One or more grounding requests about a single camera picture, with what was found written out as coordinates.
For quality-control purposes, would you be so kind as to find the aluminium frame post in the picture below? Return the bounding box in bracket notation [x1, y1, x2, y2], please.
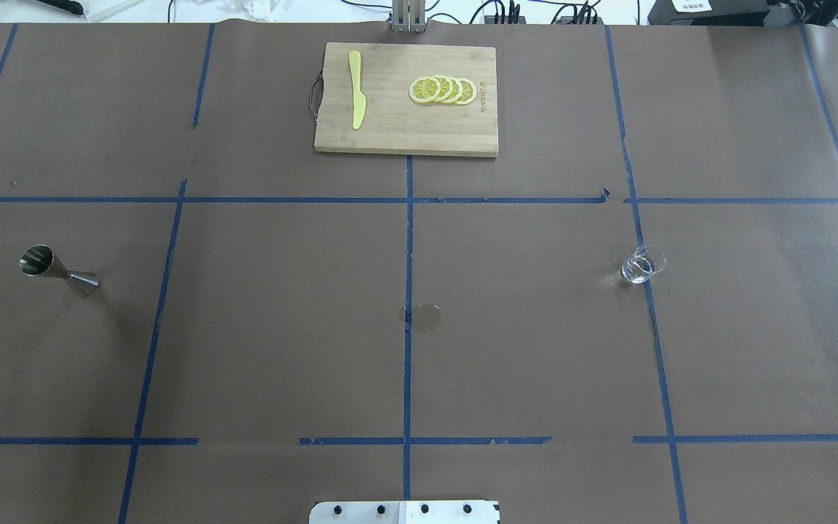
[390, 0, 428, 34]

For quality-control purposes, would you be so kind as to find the clear glass cup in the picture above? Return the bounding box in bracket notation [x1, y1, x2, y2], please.
[620, 245, 668, 285]

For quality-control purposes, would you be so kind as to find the yellow plastic knife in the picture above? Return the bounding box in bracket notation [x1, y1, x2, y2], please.
[347, 49, 368, 130]

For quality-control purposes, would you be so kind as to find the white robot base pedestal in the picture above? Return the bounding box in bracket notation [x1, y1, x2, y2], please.
[308, 499, 501, 523]

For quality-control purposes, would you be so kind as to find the bamboo cutting board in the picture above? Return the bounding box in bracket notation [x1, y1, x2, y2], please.
[314, 42, 499, 158]

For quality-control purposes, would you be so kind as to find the steel jigger measuring cup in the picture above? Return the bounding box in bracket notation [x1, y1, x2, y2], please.
[19, 245, 100, 296]

